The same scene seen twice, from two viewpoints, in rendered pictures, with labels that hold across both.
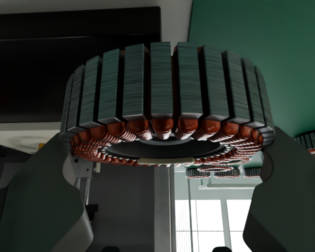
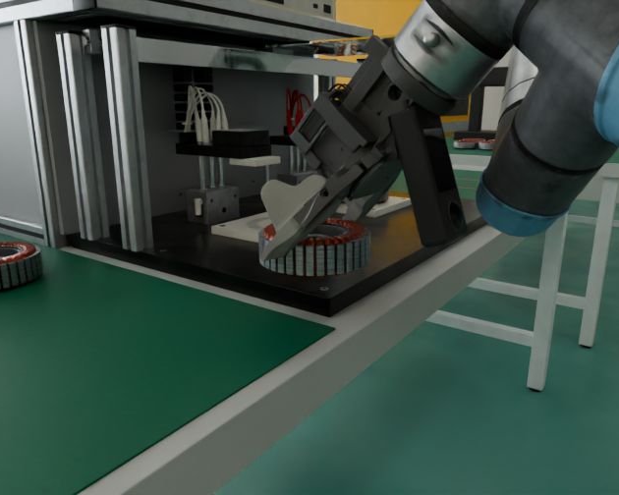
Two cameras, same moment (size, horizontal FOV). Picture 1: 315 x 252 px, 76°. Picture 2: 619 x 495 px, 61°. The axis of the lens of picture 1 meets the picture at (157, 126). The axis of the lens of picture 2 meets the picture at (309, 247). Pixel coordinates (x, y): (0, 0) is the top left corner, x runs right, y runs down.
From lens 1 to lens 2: 0.46 m
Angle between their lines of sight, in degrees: 50
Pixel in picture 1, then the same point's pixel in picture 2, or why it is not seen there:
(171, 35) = (305, 314)
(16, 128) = not seen: hidden behind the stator
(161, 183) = (138, 196)
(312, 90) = (118, 347)
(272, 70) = (203, 334)
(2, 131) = not seen: hidden behind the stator
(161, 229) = (133, 136)
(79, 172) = (218, 195)
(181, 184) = not seen: outside the picture
